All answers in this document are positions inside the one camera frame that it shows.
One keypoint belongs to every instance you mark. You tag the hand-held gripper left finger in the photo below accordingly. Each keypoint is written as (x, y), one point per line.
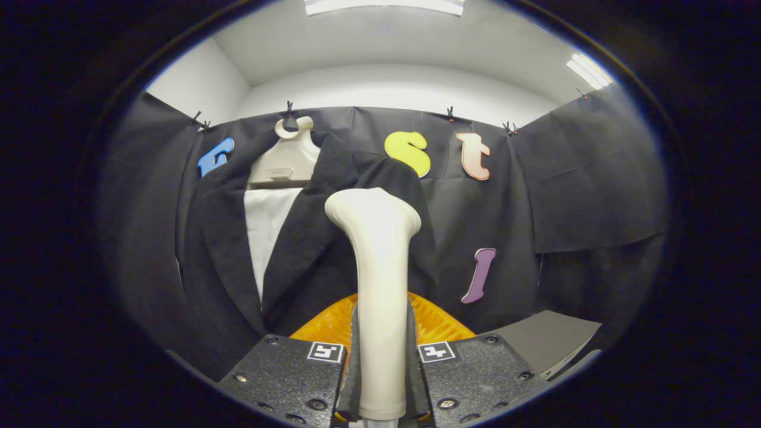
(285, 374)

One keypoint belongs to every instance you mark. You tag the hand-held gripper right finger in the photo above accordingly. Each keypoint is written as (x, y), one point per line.
(475, 371)

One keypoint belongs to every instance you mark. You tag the white garment steamer head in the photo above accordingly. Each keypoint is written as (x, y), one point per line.
(380, 285)

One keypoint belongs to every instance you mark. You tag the black blazer jacket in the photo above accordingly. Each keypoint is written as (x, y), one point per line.
(321, 238)

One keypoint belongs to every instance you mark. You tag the grey cabinet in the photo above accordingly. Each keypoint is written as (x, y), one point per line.
(547, 339)

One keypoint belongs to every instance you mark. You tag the beige plastic hanger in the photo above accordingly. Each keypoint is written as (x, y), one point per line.
(288, 160)

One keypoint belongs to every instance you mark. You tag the black backdrop cloth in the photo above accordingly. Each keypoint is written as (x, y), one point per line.
(582, 178)

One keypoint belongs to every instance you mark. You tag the row of small black clips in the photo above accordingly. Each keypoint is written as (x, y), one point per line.
(289, 108)

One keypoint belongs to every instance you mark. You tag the small ceiling light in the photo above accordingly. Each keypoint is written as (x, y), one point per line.
(588, 71)

